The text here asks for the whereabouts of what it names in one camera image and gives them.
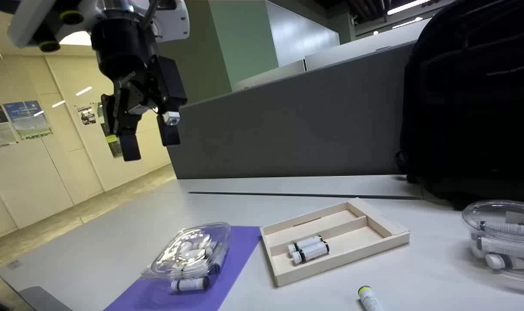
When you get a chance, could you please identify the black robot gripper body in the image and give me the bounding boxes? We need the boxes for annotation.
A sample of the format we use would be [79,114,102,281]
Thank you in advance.
[89,13,186,115]

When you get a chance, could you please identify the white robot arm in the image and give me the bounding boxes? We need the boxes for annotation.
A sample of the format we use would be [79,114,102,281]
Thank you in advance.
[8,0,190,160]

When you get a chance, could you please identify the wooden divided tray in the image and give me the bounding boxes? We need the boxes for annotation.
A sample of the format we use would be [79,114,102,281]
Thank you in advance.
[261,198,409,286]

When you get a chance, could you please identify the purple mat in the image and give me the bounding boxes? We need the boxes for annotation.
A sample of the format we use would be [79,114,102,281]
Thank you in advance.
[105,222,261,311]

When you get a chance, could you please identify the black backpack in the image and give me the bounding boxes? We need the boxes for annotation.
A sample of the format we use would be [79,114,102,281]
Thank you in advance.
[397,0,524,200]

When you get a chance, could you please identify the clear round plastic bowl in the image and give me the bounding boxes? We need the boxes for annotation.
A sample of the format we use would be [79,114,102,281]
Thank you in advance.
[461,200,524,291]

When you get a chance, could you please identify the wall poster right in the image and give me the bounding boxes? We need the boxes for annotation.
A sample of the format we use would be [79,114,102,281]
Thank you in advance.
[5,100,51,139]

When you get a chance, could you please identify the grey partition wall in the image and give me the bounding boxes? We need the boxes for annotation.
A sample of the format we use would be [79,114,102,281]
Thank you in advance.
[169,44,411,179]

